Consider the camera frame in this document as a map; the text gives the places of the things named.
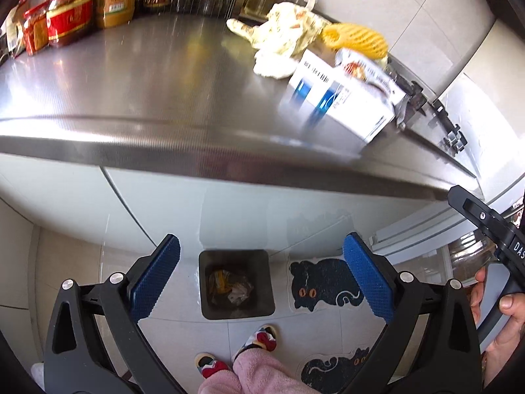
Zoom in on right gas burner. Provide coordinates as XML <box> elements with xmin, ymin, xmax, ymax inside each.
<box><xmin>431</xmin><ymin>99</ymin><xmax>468</xmax><ymax>154</ymax></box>

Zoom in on white blue cardboard box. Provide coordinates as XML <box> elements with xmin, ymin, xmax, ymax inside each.
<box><xmin>288</xmin><ymin>50</ymin><xmax>395</xmax><ymax>143</ymax></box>

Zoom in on right red patterned slipper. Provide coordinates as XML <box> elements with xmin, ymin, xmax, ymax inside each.
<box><xmin>232</xmin><ymin>325</ymin><xmax>278</xmax><ymax>361</ymax></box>

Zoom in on white cabinet door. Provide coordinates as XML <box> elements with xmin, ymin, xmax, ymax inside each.
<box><xmin>0</xmin><ymin>154</ymin><xmax>155</xmax><ymax>254</ymax></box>

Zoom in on black cat floor mat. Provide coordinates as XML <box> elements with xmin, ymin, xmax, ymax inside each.
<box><xmin>289</xmin><ymin>258</ymin><xmax>364</xmax><ymax>312</ymax></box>

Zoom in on black trash bin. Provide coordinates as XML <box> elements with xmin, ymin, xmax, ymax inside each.
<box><xmin>199</xmin><ymin>249</ymin><xmax>275</xmax><ymax>320</ymax></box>

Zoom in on gas burner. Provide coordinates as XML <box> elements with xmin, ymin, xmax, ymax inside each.
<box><xmin>431</xmin><ymin>99</ymin><xmax>468</xmax><ymax>154</ymax></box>
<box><xmin>387</xmin><ymin>54</ymin><xmax>433</xmax><ymax>132</ymax></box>

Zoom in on red lid chili jar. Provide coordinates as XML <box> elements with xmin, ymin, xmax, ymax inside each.
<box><xmin>45</xmin><ymin>0</ymin><xmax>94</xmax><ymax>47</ymax></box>

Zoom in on yellow foam fruit net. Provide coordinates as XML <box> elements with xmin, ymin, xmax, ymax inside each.
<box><xmin>321</xmin><ymin>23</ymin><xmax>389</xmax><ymax>60</ymax></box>

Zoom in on pink fleece trouser legs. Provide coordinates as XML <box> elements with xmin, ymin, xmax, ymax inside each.
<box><xmin>198</xmin><ymin>349</ymin><xmax>316</xmax><ymax>394</ymax></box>

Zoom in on left gas burner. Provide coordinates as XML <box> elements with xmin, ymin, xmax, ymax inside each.
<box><xmin>387</xmin><ymin>54</ymin><xmax>433</xmax><ymax>132</ymax></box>

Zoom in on red white carton box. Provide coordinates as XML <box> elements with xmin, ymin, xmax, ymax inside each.
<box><xmin>335</xmin><ymin>48</ymin><xmax>406</xmax><ymax>106</ymax></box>

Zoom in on small red lid jar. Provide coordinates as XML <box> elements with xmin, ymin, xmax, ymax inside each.
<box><xmin>23</xmin><ymin>1</ymin><xmax>49</xmax><ymax>56</ymax></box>

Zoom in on right hand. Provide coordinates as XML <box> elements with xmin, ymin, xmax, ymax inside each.
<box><xmin>470</xmin><ymin>263</ymin><xmax>524</xmax><ymax>388</ymax></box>

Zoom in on red patterned slipper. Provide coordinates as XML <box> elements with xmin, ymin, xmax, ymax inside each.
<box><xmin>195</xmin><ymin>352</ymin><xmax>230</xmax><ymax>379</ymax></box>
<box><xmin>232</xmin><ymin>325</ymin><xmax>278</xmax><ymax>361</ymax></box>

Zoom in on cream yellow plastic bag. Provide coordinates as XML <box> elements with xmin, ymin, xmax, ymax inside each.
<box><xmin>226</xmin><ymin>2</ymin><xmax>331</xmax><ymax>79</ymax></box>

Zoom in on left red patterned slipper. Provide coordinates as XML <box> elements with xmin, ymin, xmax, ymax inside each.
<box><xmin>195</xmin><ymin>352</ymin><xmax>230</xmax><ymax>379</ymax></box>

